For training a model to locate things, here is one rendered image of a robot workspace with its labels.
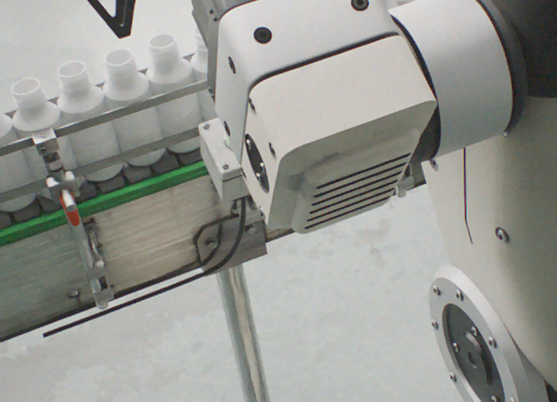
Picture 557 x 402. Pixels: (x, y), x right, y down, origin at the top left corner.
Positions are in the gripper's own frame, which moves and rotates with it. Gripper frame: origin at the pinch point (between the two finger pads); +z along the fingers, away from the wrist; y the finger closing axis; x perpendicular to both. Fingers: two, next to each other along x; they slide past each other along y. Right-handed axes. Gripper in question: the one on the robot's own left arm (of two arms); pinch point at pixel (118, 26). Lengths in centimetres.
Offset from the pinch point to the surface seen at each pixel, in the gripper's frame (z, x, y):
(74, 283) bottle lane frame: 37.4, -14.3, -12.9
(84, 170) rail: 21.2, -8.1, -11.7
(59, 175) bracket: 16.5, -11.6, -3.4
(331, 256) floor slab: 111, 48, -100
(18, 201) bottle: 23.0, -17.2, -13.2
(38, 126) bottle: 13.0, -11.7, -10.9
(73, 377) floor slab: 112, -21, -94
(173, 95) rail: 14.7, 5.5, -10.4
